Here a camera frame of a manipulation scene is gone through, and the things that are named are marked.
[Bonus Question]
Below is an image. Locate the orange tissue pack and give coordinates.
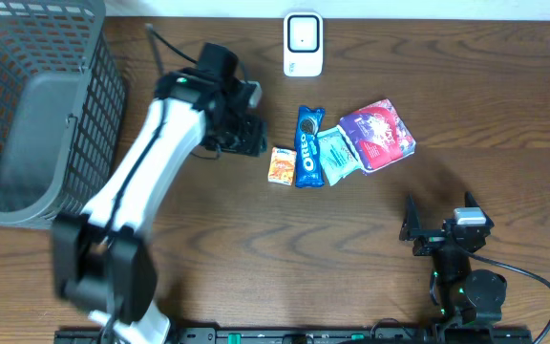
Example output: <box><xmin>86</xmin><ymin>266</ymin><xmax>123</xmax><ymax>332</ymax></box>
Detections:
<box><xmin>267</xmin><ymin>147</ymin><xmax>297</xmax><ymax>186</ymax></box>

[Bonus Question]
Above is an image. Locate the blue Oreo cookie pack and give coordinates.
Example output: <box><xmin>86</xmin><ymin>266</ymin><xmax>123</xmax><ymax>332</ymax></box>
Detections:
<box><xmin>295</xmin><ymin>106</ymin><xmax>326</xmax><ymax>188</ymax></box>

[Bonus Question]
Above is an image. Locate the purple pink tissue pack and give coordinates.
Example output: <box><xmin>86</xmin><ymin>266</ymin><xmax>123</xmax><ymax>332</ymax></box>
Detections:
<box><xmin>337</xmin><ymin>98</ymin><xmax>416</xmax><ymax>174</ymax></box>

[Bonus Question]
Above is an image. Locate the mint green tissue pack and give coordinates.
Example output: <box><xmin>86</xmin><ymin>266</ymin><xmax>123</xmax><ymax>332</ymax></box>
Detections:
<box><xmin>317</xmin><ymin>127</ymin><xmax>360</xmax><ymax>186</ymax></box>

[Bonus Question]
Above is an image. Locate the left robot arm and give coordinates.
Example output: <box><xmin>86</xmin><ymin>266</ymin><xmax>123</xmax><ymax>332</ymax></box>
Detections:
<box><xmin>51</xmin><ymin>43</ymin><xmax>266</xmax><ymax>343</ymax></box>

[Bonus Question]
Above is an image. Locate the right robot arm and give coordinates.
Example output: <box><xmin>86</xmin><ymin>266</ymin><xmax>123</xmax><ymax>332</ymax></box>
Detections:
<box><xmin>399</xmin><ymin>192</ymin><xmax>507</xmax><ymax>343</ymax></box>

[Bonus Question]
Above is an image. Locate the grey plastic mesh basket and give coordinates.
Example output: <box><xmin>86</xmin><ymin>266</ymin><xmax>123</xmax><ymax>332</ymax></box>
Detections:
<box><xmin>0</xmin><ymin>0</ymin><xmax>127</xmax><ymax>229</ymax></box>

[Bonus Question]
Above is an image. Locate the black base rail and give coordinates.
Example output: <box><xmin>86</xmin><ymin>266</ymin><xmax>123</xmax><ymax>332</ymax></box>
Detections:
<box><xmin>53</xmin><ymin>326</ymin><xmax>534</xmax><ymax>344</ymax></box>

